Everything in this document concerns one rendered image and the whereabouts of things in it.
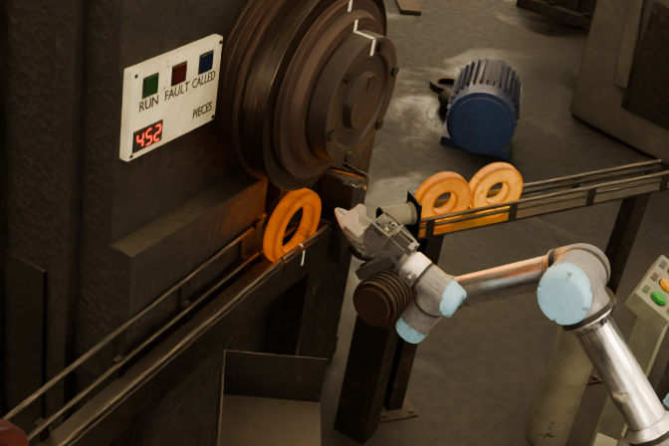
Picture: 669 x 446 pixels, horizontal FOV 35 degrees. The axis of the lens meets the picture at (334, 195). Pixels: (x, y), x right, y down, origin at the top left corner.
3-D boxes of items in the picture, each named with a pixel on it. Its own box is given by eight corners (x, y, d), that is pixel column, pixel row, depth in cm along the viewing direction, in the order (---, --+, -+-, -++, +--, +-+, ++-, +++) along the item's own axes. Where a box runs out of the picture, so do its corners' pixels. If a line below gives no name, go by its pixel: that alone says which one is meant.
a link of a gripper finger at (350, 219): (343, 194, 244) (373, 220, 242) (334, 212, 247) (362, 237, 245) (336, 199, 241) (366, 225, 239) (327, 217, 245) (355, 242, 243)
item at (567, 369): (518, 438, 301) (565, 292, 275) (534, 416, 310) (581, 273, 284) (557, 458, 296) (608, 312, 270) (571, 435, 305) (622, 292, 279)
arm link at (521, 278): (611, 224, 232) (428, 269, 261) (596, 242, 224) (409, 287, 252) (629, 271, 234) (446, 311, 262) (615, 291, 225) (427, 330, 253)
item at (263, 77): (225, 211, 216) (250, -4, 192) (343, 138, 252) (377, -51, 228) (250, 224, 213) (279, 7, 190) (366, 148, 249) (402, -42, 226)
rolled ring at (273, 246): (327, 180, 241) (315, 175, 242) (280, 209, 227) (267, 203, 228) (316, 247, 250) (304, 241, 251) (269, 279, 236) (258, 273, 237)
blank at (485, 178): (469, 166, 269) (475, 173, 267) (521, 156, 274) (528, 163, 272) (462, 216, 278) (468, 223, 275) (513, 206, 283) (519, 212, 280)
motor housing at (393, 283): (323, 432, 291) (353, 276, 264) (362, 391, 308) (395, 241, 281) (361, 454, 286) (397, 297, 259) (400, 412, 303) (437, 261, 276)
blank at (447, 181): (415, 175, 264) (421, 182, 261) (469, 166, 269) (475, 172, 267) (409, 226, 272) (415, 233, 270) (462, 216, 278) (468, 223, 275)
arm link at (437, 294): (441, 326, 237) (460, 302, 232) (404, 295, 240) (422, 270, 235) (455, 312, 243) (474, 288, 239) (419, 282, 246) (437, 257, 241)
